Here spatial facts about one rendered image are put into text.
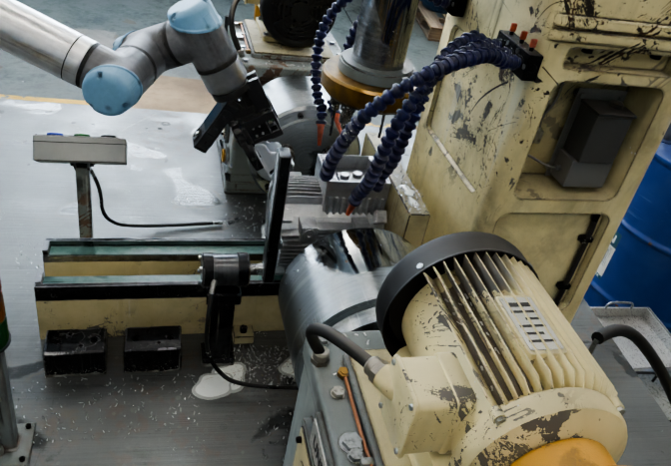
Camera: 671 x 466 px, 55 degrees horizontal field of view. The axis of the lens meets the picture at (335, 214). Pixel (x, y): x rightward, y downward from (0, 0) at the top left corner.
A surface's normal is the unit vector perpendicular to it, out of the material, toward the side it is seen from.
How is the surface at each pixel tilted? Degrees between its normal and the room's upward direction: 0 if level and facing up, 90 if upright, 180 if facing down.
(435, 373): 0
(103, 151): 56
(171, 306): 90
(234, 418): 0
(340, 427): 0
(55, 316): 90
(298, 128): 90
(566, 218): 90
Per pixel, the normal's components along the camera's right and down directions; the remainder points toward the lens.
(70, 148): 0.27, 0.01
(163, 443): 0.16, -0.82
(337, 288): -0.43, -0.67
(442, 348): -0.76, -0.40
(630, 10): 0.22, 0.58
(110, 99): -0.15, 0.58
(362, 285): -0.12, -0.79
